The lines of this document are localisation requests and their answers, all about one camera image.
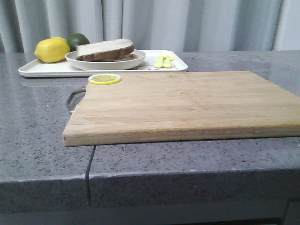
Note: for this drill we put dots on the yellow utensil left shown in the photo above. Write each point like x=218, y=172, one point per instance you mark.
x=160, y=62

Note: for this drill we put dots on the bottom bread slice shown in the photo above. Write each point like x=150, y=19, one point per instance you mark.
x=121, y=58

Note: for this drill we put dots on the white rectangular tray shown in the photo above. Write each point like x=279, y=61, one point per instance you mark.
x=65, y=68

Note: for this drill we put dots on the lemon slice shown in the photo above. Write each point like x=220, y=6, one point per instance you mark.
x=104, y=79

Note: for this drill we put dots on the yellow utensil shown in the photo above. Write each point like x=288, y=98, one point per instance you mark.
x=160, y=62
x=167, y=61

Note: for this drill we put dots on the green lime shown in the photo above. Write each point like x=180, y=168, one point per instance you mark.
x=77, y=39

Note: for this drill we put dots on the white round plate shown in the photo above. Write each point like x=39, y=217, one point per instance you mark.
x=105, y=64

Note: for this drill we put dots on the yellow utensil right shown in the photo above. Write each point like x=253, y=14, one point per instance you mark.
x=167, y=61

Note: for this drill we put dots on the grey curtain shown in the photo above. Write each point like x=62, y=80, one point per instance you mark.
x=177, y=25

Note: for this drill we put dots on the wooden cutting board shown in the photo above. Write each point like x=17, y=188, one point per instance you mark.
x=184, y=106

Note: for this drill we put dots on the yellow lemon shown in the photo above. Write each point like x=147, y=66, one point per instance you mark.
x=52, y=50

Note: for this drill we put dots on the white bread slice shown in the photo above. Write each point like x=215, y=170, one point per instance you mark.
x=104, y=50

